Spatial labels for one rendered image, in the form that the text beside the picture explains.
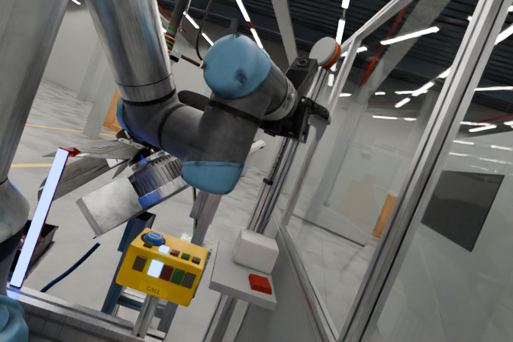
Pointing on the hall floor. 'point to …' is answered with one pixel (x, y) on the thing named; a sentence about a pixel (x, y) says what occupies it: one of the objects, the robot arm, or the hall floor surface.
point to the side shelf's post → (223, 319)
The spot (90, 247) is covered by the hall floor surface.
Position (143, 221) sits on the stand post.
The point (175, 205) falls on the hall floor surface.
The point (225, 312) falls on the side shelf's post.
